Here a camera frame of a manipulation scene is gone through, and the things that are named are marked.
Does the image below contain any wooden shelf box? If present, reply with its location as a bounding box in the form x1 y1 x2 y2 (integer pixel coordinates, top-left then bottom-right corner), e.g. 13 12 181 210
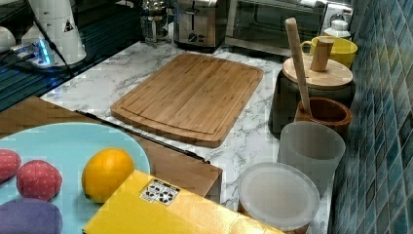
0 97 222 203

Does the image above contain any glass french press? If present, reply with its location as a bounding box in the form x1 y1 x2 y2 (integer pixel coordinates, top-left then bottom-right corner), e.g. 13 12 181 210
140 0 169 46

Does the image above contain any yellow mug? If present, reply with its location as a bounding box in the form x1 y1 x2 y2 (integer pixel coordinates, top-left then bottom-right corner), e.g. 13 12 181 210
301 36 357 68

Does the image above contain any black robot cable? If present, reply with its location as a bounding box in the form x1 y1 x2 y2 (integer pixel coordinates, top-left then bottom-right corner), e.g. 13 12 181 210
23 0 76 78

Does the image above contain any white soap dispenser bottle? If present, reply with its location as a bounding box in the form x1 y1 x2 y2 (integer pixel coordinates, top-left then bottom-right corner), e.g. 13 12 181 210
323 19 351 39

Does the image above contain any purple toy fruit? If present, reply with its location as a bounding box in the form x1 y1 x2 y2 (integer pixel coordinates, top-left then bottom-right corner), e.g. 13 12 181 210
0 198 63 234

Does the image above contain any orange fruit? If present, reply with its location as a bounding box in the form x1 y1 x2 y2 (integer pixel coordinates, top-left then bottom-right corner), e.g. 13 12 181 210
81 147 134 204

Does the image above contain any silver toaster oven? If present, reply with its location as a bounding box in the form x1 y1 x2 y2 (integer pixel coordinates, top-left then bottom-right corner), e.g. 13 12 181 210
225 0 354 57

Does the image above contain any wooden pestle stick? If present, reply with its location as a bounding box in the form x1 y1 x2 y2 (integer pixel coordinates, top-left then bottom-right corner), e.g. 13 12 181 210
285 18 312 115

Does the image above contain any red toy strawberry at edge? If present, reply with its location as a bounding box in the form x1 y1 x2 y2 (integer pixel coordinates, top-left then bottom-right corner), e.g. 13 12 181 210
0 149 21 182

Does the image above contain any container with white plastic lid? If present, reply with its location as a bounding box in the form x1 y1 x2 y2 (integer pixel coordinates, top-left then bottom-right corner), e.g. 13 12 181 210
238 163 320 234

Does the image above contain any frosted plastic cup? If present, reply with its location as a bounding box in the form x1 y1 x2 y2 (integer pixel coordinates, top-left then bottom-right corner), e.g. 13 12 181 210
278 121 346 197

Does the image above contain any dark canister with wooden lid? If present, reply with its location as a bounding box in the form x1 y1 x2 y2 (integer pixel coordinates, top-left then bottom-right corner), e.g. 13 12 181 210
269 49 355 136

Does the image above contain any bamboo cutting board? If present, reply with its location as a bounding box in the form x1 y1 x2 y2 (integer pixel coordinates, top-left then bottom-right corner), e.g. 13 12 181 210
110 54 263 148

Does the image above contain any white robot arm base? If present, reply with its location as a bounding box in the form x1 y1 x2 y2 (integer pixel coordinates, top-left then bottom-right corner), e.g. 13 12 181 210
17 0 87 68

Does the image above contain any yellow cardboard box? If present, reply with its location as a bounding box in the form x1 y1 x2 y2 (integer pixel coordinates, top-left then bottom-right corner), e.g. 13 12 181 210
83 171 284 234

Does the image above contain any stainless steel toaster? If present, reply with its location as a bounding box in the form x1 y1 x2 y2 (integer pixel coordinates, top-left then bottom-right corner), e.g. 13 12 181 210
173 0 228 53

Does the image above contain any light blue plate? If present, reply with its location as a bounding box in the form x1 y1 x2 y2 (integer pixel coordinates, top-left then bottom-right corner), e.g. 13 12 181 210
0 122 151 234

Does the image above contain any brown wooden utensil cup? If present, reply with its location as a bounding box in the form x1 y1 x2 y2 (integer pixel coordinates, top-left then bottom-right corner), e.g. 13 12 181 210
294 97 352 136

